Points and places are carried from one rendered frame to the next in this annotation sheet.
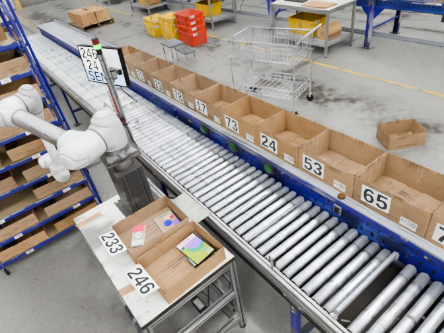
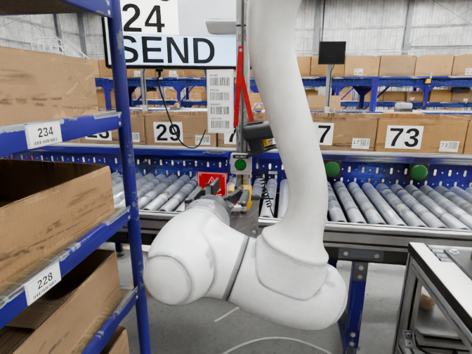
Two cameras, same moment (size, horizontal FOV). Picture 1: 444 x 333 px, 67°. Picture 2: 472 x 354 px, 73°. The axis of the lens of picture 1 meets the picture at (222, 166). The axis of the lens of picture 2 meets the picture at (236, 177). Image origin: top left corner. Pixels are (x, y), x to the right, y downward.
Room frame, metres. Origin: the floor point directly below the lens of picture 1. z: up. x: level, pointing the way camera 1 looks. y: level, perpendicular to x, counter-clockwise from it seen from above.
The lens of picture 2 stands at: (1.84, 1.54, 1.19)
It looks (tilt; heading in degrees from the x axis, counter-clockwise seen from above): 16 degrees down; 311
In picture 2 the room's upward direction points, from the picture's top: straight up
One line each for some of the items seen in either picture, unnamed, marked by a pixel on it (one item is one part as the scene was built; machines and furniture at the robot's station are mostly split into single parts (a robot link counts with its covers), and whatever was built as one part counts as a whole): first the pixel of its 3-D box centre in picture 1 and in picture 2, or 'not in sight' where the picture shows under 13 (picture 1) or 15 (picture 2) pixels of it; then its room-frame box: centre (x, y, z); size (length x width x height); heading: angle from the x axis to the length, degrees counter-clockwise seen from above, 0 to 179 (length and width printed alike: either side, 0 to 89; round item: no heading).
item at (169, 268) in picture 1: (182, 259); not in sight; (1.17, 0.30, 0.80); 0.38 x 0.28 x 0.10; 125
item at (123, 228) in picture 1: (151, 227); not in sight; (1.44, 0.48, 0.80); 0.38 x 0.28 x 0.10; 122
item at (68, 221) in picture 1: (72, 208); not in sight; (2.47, 1.48, 0.19); 0.40 x 0.30 x 0.10; 123
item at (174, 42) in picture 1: (179, 52); not in sight; (6.50, 0.44, 0.21); 0.50 x 0.42 x 0.44; 116
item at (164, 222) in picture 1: (168, 223); not in sight; (1.49, 0.38, 0.76); 0.19 x 0.14 x 0.02; 29
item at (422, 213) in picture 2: (201, 165); (414, 206); (2.08, 0.15, 0.72); 0.52 x 0.05 x 0.05; 122
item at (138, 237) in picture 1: (138, 236); not in sight; (1.42, 0.57, 0.76); 0.16 x 0.07 x 0.02; 1
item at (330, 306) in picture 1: (358, 280); not in sight; (0.91, -0.57, 0.72); 0.52 x 0.05 x 0.05; 122
